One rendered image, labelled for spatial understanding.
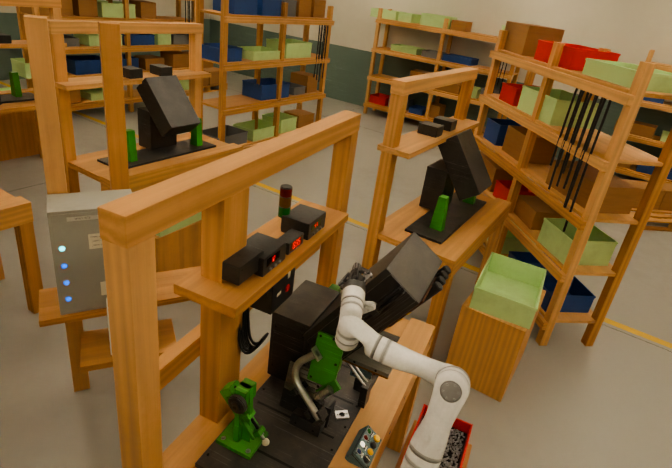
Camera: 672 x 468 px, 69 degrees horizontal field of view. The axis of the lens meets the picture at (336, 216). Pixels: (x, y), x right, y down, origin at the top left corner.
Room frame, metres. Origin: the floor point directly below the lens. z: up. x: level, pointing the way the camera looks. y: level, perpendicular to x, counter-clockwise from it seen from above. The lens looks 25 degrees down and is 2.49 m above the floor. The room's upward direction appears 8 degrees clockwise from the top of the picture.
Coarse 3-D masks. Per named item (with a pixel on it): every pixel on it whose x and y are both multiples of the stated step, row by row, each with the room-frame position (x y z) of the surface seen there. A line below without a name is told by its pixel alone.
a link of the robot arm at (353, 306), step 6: (342, 300) 1.25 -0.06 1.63; (348, 300) 1.23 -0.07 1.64; (354, 300) 1.23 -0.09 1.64; (360, 300) 1.25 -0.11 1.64; (342, 306) 1.22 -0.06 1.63; (348, 306) 1.21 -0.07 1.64; (354, 306) 1.21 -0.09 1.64; (360, 306) 1.22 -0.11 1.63; (342, 312) 1.20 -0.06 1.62; (348, 312) 1.19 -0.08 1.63; (354, 312) 1.19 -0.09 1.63; (360, 312) 1.20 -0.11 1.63; (360, 318) 1.20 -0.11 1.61; (336, 330) 1.17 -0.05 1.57; (336, 342) 1.12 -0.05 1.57; (342, 348) 1.11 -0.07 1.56; (348, 348) 1.10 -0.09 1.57; (354, 348) 1.12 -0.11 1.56
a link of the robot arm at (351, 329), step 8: (344, 320) 1.12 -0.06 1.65; (352, 320) 1.13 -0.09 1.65; (360, 320) 1.14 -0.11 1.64; (344, 328) 1.10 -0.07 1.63; (352, 328) 1.10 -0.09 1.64; (360, 328) 1.11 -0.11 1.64; (368, 328) 1.12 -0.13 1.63; (336, 336) 1.12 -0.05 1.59; (344, 336) 1.10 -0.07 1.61; (352, 336) 1.09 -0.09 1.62; (360, 336) 1.09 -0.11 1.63; (368, 336) 1.10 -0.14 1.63; (376, 336) 1.10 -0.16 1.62; (352, 344) 1.10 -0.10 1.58; (368, 344) 1.08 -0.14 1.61; (376, 344) 1.08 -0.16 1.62; (368, 352) 1.07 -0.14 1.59
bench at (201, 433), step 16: (400, 320) 2.22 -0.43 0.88; (400, 336) 2.08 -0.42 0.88; (256, 368) 1.71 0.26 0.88; (256, 384) 1.61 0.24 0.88; (416, 384) 2.10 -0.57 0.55; (224, 416) 1.42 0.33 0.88; (400, 416) 2.12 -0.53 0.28; (192, 432) 1.32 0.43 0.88; (208, 432) 1.33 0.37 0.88; (400, 432) 2.11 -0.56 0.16; (176, 448) 1.24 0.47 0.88; (192, 448) 1.25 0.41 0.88; (400, 448) 2.10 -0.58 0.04; (176, 464) 1.18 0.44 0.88; (192, 464) 1.19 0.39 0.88
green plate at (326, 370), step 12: (324, 336) 1.52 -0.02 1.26; (324, 348) 1.51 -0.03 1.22; (336, 348) 1.49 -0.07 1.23; (312, 360) 1.50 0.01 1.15; (324, 360) 1.49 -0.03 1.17; (336, 360) 1.48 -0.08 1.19; (312, 372) 1.49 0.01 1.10; (324, 372) 1.47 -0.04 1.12; (336, 372) 1.46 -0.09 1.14; (324, 384) 1.46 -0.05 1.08
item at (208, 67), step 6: (204, 66) 11.38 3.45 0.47; (210, 66) 11.54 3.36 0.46; (210, 72) 10.98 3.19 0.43; (216, 72) 11.16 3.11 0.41; (204, 78) 10.83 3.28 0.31; (210, 78) 10.99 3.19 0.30; (216, 78) 11.17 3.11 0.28; (204, 84) 10.83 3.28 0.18; (210, 84) 10.99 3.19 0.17; (216, 84) 11.17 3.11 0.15; (204, 90) 10.94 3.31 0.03; (210, 90) 10.98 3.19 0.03; (216, 90) 11.15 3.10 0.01
